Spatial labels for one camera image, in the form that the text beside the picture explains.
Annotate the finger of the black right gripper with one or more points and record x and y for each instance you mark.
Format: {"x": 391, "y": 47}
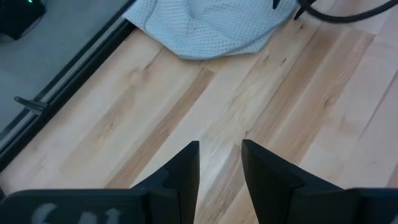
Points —
{"x": 299, "y": 13}
{"x": 276, "y": 3}

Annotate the black metal table frame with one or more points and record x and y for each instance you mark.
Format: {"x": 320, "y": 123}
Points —
{"x": 77, "y": 81}

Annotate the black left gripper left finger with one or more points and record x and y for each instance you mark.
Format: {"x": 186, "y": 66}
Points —
{"x": 177, "y": 193}

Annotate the small black frame clamp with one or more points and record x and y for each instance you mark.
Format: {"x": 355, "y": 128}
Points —
{"x": 31, "y": 105}

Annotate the grey microfiber towel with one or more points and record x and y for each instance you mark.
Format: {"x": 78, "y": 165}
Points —
{"x": 202, "y": 28}

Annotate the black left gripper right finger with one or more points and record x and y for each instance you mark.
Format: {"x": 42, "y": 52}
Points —
{"x": 273, "y": 193}

